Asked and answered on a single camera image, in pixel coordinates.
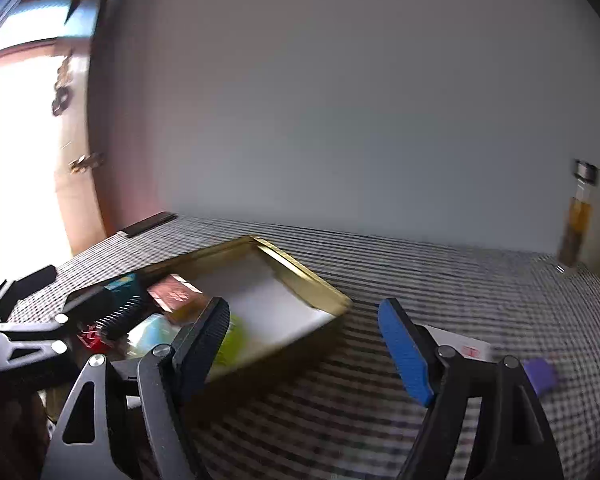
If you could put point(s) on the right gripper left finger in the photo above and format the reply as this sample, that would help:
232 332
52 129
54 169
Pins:
91 439

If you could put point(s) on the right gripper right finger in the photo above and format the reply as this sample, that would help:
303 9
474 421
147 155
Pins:
513 439

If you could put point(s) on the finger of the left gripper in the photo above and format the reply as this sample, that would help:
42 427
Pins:
27 347
12 291

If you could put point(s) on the purple square box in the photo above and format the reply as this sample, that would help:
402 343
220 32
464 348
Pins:
542 376

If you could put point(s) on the black hair clip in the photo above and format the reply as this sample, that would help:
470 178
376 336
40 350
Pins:
118 323

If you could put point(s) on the white card box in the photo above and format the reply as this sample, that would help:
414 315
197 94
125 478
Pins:
468 347

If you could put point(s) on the green soccer toy block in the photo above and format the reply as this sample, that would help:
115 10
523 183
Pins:
234 349

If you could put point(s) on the brown picture card pack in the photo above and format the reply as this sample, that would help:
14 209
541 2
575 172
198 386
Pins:
174 294

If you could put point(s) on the red toy brick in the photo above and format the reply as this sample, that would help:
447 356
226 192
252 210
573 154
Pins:
94 341

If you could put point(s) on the clear plastic box yellow label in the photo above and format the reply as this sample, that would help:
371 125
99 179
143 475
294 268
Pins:
154 330

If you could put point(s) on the teal blue box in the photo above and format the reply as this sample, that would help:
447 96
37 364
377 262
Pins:
124 289

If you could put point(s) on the wooden door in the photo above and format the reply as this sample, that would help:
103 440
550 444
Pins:
47 215

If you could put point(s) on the gold metal tin box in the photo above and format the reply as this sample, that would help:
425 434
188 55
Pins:
286 315

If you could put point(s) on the black bar on table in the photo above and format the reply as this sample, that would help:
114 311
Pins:
148 223

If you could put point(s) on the glass tea bottle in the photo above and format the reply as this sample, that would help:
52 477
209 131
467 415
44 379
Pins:
578 216

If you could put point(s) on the door hanging ornament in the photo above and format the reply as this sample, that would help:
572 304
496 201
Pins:
62 88

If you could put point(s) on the brass door handle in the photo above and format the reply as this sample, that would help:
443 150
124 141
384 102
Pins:
86 162

